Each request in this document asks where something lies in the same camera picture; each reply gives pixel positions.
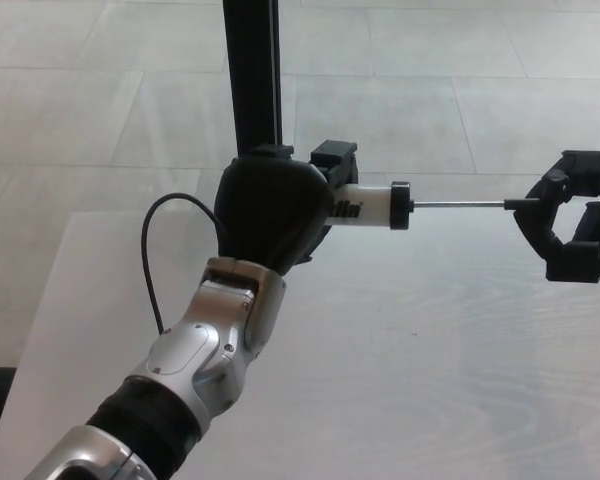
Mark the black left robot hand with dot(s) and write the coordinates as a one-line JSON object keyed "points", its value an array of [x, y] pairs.
{"points": [[270, 210]]}

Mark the black vertical metal post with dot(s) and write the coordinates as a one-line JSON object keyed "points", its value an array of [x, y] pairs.
{"points": [[252, 75]]}

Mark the white Franklin air pump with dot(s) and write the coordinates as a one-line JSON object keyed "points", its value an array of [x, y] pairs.
{"points": [[370, 205]]}

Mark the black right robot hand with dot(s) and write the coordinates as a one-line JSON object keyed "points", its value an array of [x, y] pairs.
{"points": [[575, 262]]}

